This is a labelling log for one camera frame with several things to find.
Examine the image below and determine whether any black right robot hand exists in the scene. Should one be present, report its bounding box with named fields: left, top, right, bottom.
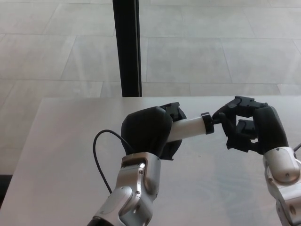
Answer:
left=212, top=95, right=290, bottom=155

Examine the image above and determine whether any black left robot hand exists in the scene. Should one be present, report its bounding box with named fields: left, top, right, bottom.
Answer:
left=120, top=102, right=188, bottom=161

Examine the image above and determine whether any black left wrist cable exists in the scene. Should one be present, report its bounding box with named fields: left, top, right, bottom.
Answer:
left=93, top=129, right=135, bottom=195

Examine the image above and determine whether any white Franklin hand air pump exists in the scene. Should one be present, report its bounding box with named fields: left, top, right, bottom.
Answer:
left=167, top=112, right=236, bottom=143

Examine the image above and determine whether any black vertical window post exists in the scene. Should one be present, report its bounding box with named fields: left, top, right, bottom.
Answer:
left=112, top=0, right=143, bottom=97

